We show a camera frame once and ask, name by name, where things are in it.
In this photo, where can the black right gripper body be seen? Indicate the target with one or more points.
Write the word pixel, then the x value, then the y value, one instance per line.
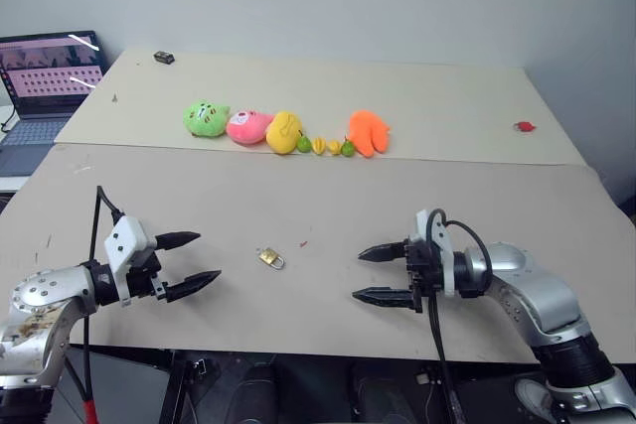
pixel 422 270

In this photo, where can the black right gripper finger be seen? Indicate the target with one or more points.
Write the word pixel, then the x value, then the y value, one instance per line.
pixel 385 252
pixel 385 296

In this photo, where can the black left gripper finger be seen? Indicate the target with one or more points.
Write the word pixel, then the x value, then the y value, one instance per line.
pixel 179 239
pixel 194 285

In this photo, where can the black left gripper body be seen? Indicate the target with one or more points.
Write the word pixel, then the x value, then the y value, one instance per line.
pixel 146 277

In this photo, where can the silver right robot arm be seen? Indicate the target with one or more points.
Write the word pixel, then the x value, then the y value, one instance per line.
pixel 541 295

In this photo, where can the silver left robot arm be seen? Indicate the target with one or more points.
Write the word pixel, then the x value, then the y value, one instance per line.
pixel 45 290

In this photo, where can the brass padlock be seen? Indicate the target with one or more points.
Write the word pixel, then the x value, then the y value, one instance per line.
pixel 268 257

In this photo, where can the dark rounded shape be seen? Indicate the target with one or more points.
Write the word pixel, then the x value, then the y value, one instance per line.
pixel 243 389
pixel 387 394

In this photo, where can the small green toy fruit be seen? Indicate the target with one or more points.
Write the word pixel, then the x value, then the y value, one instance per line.
pixel 347 148
pixel 304 145

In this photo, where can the small yellow toy fruit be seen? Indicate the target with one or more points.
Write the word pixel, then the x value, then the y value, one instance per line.
pixel 335 147
pixel 319 146

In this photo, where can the orange plush toy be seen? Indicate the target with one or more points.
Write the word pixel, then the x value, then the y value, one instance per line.
pixel 367 133

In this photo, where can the green plush toy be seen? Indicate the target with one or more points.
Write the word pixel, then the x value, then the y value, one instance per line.
pixel 204 118

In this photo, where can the pink plush toy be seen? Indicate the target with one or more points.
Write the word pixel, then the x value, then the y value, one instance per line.
pixel 246 128

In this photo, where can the yellow plush toy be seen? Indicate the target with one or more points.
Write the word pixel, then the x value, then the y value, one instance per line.
pixel 283 133

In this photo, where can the white shoe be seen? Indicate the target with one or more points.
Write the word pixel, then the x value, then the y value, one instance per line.
pixel 534 399

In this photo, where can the small red toy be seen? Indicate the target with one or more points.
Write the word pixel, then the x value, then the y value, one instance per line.
pixel 524 127

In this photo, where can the small black box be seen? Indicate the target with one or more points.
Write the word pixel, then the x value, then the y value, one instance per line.
pixel 164 57

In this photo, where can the open laptop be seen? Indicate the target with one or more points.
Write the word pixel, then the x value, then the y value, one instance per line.
pixel 45 81

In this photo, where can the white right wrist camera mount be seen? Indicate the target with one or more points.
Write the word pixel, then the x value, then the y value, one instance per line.
pixel 444 245

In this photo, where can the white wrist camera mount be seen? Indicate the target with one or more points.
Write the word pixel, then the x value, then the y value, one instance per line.
pixel 124 240
pixel 444 245

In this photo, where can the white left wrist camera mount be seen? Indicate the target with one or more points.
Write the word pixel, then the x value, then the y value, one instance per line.
pixel 124 240

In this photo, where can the black table frame leg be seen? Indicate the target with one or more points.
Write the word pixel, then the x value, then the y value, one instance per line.
pixel 174 389

